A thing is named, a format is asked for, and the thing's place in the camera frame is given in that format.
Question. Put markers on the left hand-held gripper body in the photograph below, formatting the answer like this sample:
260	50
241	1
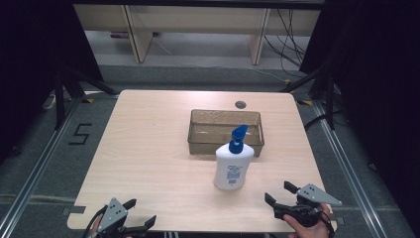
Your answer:
111	213

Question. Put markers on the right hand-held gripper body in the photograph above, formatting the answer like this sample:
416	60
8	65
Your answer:
305	211

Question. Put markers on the white blue pump bottle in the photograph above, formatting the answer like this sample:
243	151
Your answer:
232	168

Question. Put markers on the clear brown plastic bin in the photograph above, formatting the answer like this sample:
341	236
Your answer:
211	132

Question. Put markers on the person's right hand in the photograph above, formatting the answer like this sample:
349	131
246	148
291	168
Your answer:
313	231

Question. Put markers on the person's left hand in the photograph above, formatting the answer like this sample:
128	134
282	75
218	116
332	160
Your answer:
95	228

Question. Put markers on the yellow tape piece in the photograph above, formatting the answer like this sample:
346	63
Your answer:
88	99
305	102

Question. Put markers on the round grey table grommet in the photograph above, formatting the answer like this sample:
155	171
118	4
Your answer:
240	104

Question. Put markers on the black metal stand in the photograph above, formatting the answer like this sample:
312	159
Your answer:
60	99
330	99

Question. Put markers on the black curtain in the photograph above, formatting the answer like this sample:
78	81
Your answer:
379	82
36	66

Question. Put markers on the light wooden bench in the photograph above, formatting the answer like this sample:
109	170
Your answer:
198	18

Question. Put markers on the aluminium floor rail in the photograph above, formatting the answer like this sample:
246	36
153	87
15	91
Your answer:
36	168
350	165

